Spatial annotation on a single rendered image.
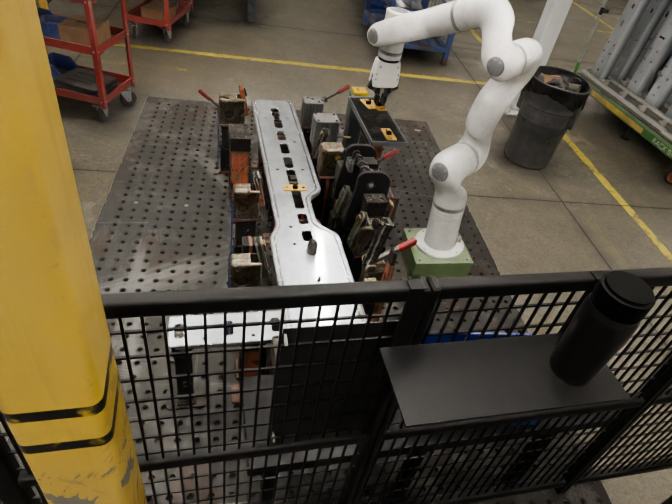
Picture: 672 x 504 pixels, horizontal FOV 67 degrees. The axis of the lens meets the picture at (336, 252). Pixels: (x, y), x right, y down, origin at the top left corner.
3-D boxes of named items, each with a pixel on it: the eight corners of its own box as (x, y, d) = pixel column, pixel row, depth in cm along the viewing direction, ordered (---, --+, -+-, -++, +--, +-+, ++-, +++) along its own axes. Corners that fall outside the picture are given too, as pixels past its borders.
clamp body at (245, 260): (223, 327, 168) (223, 247, 145) (259, 325, 170) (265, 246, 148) (224, 349, 161) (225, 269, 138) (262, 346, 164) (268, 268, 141)
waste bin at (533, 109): (487, 141, 457) (517, 61, 410) (542, 146, 466) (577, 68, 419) (506, 171, 420) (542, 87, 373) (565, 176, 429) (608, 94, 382)
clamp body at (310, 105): (292, 164, 249) (299, 94, 226) (314, 164, 252) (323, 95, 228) (295, 175, 242) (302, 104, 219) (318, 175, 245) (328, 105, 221)
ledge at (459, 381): (369, 359, 81) (393, 280, 70) (562, 342, 90) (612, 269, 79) (396, 446, 70) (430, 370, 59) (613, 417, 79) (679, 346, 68)
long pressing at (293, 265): (244, 100, 230) (244, 96, 229) (294, 102, 235) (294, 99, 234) (287, 342, 130) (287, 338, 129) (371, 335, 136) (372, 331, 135)
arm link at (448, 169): (471, 205, 189) (487, 147, 174) (442, 224, 178) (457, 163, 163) (444, 191, 195) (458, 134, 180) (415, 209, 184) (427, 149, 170)
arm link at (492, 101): (431, 168, 181) (457, 155, 191) (457, 189, 177) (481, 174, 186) (498, 35, 145) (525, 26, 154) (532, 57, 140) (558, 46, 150)
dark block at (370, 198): (343, 285, 190) (363, 192, 163) (361, 284, 192) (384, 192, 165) (346, 295, 187) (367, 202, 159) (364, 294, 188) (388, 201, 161)
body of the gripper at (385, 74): (399, 52, 184) (392, 81, 191) (372, 50, 181) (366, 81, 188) (406, 60, 178) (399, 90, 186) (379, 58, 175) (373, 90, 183)
